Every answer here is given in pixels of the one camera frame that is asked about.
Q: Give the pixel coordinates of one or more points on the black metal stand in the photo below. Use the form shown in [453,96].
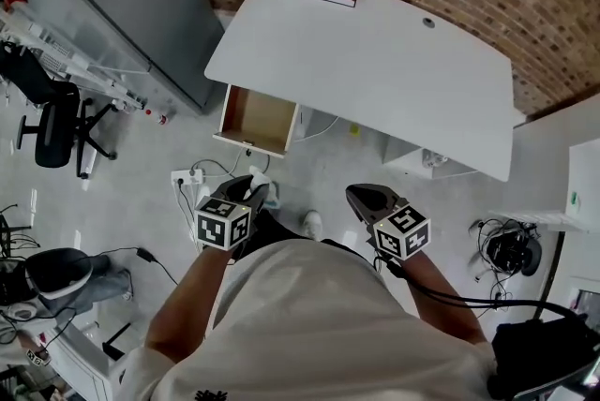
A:
[9,230]

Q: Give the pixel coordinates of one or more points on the white metal rack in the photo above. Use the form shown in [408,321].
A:
[70,62]

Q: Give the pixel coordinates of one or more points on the small yellow-green object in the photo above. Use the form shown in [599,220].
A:
[355,129]

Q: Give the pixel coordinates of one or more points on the person's black trousers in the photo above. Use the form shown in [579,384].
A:
[272,228]

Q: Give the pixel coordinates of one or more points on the white desk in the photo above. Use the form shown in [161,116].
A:
[365,76]

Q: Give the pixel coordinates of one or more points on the person's left forearm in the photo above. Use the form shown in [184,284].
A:
[187,305]

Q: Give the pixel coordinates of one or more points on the person's white shirt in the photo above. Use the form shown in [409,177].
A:
[304,324]

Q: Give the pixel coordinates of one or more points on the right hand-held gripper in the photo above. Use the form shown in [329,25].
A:
[403,233]

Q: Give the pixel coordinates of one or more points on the black office chair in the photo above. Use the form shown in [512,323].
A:
[54,127]

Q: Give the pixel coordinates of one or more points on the white wooden drawer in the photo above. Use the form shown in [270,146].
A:
[262,118]

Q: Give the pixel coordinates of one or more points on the person's white shoe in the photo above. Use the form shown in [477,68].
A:
[312,225]

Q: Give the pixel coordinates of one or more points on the person's right forearm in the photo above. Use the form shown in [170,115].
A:
[436,296]

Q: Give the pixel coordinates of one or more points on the grey refrigerator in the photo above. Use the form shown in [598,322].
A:
[126,1]

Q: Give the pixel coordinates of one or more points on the spare hand-held gripper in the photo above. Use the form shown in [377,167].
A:
[37,358]

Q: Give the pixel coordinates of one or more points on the white cabinet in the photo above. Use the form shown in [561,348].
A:
[586,174]

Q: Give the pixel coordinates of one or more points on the red-capped bottle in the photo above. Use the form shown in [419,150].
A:
[157,117]

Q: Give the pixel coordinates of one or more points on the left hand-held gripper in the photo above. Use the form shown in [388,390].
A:
[220,226]

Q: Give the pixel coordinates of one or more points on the white power strip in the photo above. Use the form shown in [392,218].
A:
[187,177]

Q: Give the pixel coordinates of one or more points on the small clear bottle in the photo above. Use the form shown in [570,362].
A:
[433,159]

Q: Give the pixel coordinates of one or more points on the black backpack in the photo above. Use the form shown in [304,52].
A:
[539,352]

